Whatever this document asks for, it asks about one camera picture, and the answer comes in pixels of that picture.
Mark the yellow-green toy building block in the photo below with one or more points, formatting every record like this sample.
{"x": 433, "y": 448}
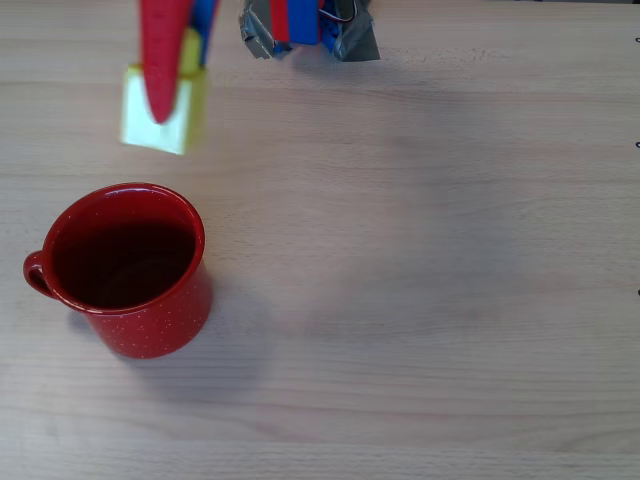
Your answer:
{"x": 145, "y": 127}

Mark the red enamel mug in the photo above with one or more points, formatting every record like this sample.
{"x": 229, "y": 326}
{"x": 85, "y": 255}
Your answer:
{"x": 150, "y": 330}

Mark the blue and red robot arm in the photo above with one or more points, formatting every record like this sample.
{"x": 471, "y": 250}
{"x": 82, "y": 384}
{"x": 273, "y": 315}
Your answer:
{"x": 302, "y": 20}

